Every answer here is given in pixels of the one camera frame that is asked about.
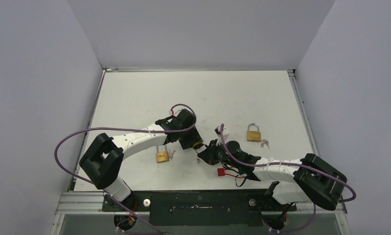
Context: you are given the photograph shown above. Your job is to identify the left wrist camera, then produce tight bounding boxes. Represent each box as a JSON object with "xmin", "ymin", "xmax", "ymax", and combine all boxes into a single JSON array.
[{"xmin": 168, "ymin": 109, "xmax": 181, "ymax": 117}]

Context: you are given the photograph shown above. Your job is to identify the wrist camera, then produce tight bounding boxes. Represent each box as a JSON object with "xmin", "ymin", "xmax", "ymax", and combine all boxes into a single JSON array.
[
  {"xmin": 168, "ymin": 109, "xmax": 181, "ymax": 117},
  {"xmin": 214, "ymin": 126, "xmax": 230, "ymax": 145}
]

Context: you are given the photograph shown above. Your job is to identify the brass padlock short shackle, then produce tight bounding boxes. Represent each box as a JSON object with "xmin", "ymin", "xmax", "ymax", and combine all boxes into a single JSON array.
[{"xmin": 246, "ymin": 123, "xmax": 261, "ymax": 142}]

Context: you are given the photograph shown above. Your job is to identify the purple cable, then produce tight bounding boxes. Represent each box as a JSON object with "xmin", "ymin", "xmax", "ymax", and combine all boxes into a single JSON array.
[
  {"xmin": 219, "ymin": 123, "xmax": 357, "ymax": 234},
  {"xmin": 54, "ymin": 103, "xmax": 197, "ymax": 235}
]

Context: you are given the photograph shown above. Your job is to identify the red cable lock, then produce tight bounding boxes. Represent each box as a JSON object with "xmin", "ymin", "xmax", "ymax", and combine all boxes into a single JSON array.
[{"xmin": 217, "ymin": 167, "xmax": 247, "ymax": 188}]

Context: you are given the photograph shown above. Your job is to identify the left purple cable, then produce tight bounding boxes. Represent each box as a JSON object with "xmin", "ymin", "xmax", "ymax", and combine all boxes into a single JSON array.
[{"xmin": 54, "ymin": 103, "xmax": 197, "ymax": 235}]

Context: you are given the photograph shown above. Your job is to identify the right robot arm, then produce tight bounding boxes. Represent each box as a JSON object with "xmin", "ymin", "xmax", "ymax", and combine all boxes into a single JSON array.
[{"xmin": 193, "ymin": 140, "xmax": 347, "ymax": 211}]

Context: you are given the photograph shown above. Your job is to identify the keys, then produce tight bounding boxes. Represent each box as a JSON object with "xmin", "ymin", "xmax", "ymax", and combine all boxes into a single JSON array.
[
  {"xmin": 168, "ymin": 150, "xmax": 176, "ymax": 160},
  {"xmin": 260, "ymin": 139, "xmax": 270, "ymax": 149}
]

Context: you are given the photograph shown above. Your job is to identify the keys beside long-shackle padlock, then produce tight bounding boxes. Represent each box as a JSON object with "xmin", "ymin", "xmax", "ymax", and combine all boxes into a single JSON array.
[{"xmin": 168, "ymin": 150, "xmax": 176, "ymax": 160}]

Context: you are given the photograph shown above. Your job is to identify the brass padlock long shackle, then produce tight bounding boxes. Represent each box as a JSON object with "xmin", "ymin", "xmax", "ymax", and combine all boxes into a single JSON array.
[{"xmin": 156, "ymin": 145, "xmax": 169, "ymax": 164}]

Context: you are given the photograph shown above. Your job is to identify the yellow black padlock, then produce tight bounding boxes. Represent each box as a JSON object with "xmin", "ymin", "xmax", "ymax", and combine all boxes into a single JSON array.
[{"xmin": 192, "ymin": 142, "xmax": 204, "ymax": 150}]

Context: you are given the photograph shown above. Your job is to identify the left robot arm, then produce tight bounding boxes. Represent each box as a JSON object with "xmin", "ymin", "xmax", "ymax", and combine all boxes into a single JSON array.
[{"xmin": 79, "ymin": 109, "xmax": 203, "ymax": 211}]

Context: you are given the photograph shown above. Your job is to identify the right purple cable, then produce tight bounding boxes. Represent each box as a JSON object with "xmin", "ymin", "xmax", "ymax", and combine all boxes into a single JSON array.
[{"xmin": 219, "ymin": 123, "xmax": 357, "ymax": 234}]

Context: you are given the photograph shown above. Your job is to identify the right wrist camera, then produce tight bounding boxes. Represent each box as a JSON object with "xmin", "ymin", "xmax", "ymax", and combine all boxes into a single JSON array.
[{"xmin": 214, "ymin": 126, "xmax": 230, "ymax": 145}]

